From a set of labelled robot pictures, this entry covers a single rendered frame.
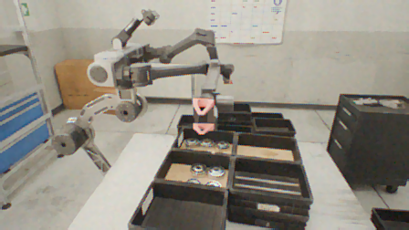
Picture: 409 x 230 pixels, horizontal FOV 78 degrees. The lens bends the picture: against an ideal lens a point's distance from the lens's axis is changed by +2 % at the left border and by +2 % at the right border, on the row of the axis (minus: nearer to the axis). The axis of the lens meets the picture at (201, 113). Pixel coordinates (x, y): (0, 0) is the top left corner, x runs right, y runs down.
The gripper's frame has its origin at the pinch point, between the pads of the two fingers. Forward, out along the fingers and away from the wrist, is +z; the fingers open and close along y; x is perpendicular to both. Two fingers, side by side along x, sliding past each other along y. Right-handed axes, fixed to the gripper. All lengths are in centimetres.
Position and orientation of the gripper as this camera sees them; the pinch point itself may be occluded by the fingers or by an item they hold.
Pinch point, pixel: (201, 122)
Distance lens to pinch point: 74.4
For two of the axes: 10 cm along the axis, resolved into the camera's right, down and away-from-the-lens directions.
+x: -9.9, -0.3, 1.0
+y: 0.1, 9.1, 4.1
